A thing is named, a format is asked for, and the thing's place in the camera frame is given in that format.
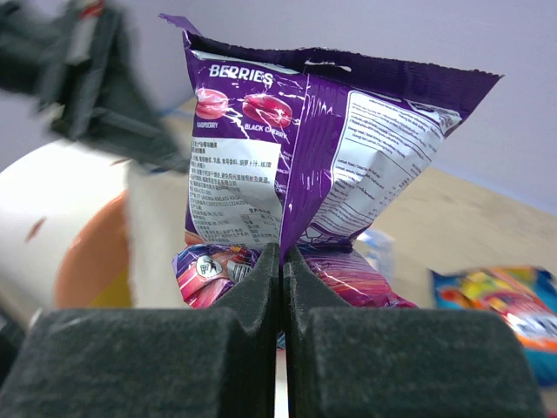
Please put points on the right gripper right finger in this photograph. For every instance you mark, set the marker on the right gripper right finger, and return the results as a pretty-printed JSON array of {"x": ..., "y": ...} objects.
[{"x": 345, "y": 361}]

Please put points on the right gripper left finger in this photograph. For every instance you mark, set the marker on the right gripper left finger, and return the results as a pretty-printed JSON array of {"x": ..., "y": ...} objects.
[{"x": 212, "y": 362}]

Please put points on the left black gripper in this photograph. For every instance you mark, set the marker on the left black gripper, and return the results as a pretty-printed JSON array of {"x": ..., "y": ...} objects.
[{"x": 65, "y": 62}]

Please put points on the purple berries candy bag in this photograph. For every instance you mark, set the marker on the purple berries candy bag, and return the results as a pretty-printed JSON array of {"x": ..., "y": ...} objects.
[{"x": 305, "y": 148}]

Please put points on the orange snack bag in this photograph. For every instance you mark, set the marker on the orange snack bag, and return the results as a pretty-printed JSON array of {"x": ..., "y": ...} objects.
[{"x": 531, "y": 322}]

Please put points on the blue snack bag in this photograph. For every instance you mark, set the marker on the blue snack bag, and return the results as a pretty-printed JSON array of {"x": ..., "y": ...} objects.
[{"x": 513, "y": 313}]

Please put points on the blue checkered paper bag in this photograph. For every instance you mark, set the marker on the blue checkered paper bag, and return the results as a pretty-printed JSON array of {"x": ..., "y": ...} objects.
[{"x": 156, "y": 225}]

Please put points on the white cylindrical container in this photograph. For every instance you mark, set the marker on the white cylindrical container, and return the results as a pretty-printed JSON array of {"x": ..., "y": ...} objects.
[{"x": 47, "y": 198}]

